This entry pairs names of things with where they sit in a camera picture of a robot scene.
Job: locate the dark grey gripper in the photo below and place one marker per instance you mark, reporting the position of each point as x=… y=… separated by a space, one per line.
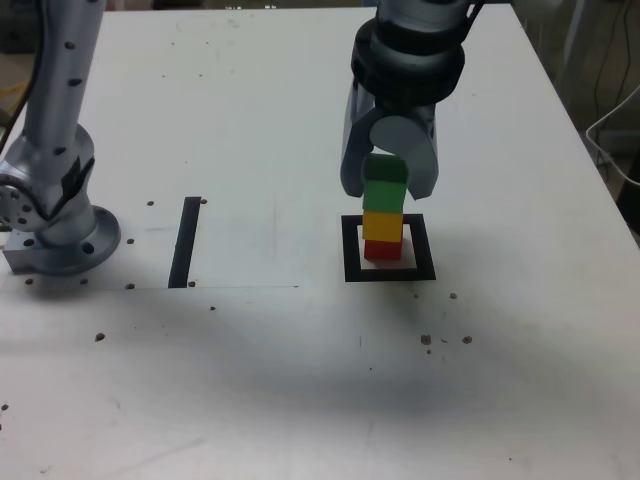
x=425 y=115

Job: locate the green cube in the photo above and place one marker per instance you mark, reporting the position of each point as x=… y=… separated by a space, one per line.
x=382 y=195

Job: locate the yellow cube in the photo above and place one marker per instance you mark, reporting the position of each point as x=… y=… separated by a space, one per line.
x=381 y=227

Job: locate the red cube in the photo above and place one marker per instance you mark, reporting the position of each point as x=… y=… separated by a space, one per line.
x=382 y=251

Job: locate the black tape square outline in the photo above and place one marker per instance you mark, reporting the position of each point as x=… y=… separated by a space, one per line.
x=350 y=260

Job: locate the black tape strip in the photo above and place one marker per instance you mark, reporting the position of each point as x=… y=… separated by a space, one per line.
x=184 y=245

